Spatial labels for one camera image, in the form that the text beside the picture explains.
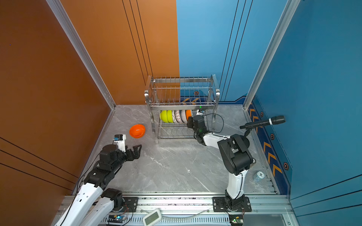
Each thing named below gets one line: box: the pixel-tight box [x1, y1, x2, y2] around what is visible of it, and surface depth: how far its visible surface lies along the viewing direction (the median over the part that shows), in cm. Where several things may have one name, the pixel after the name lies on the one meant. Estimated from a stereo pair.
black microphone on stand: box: [239, 115, 286, 139], surface depth 75 cm
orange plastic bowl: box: [129, 124, 146, 139], surface depth 103 cm
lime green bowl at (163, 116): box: [159, 110, 169, 123], surface depth 102 cm
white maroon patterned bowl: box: [171, 109, 177, 123], surface depth 101 cm
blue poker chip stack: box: [252, 171, 265, 183], surface depth 79 cm
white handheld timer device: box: [142, 208, 162, 226], surface depth 69 cm
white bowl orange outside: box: [185, 109, 192, 122], surface depth 101 cm
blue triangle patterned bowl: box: [173, 109, 184, 123], surface depth 101 cm
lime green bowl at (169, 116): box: [166, 109, 174, 123], surface depth 101 cm
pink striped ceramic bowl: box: [179, 109, 188, 123], surface depth 101 cm
